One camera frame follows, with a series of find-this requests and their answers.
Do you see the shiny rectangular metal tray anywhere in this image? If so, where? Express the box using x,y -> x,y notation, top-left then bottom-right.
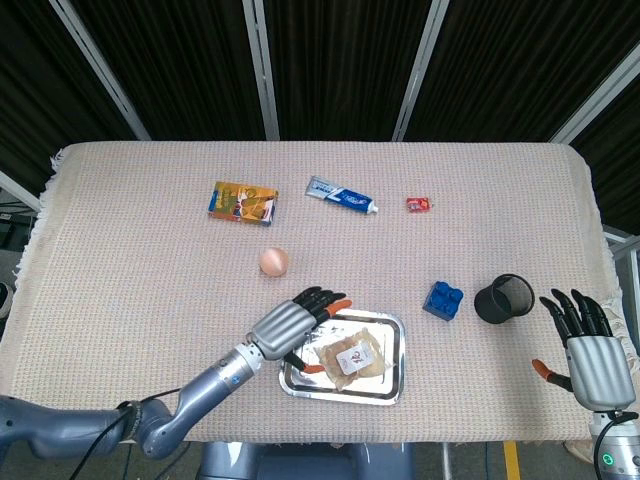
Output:
278,308 -> 407,407

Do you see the blue toy building block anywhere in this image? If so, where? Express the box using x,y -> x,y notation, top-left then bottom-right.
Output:
422,280 -> 465,322

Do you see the grey metal frame post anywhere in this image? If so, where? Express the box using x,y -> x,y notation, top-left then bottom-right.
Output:
548,48 -> 640,146
241,0 -> 281,142
48,0 -> 152,142
391,0 -> 451,143

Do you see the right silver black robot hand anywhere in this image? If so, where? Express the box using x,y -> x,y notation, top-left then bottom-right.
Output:
531,288 -> 638,413

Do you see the dark pleated curtain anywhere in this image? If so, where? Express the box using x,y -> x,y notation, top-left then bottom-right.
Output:
0,0 -> 640,236

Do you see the blue and white toothpaste tube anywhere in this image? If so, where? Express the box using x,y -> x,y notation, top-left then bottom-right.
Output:
305,175 -> 380,216

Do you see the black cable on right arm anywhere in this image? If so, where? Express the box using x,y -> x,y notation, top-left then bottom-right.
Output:
593,410 -> 640,480

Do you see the beige woven tablecloth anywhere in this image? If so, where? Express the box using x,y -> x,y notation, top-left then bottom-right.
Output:
0,140 -> 624,447

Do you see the pink peach-coloured ball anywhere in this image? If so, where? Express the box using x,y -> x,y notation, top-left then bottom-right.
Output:
258,246 -> 291,278

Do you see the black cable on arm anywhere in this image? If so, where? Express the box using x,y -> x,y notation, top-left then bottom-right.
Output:
63,387 -> 182,480
593,410 -> 640,480

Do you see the bagged bread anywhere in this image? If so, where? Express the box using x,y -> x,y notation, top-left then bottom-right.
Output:
316,327 -> 392,393

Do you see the black mesh cup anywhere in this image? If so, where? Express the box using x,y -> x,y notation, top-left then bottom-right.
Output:
473,273 -> 536,327

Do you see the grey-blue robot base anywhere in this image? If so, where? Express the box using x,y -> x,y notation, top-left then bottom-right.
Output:
198,441 -> 417,480

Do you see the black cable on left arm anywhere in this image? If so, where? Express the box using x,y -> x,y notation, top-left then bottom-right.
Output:
63,387 -> 182,480

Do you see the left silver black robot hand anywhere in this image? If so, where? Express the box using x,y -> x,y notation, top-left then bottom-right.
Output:
248,286 -> 353,375

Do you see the orange and blue carton box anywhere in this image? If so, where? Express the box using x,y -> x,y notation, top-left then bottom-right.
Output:
207,180 -> 280,229

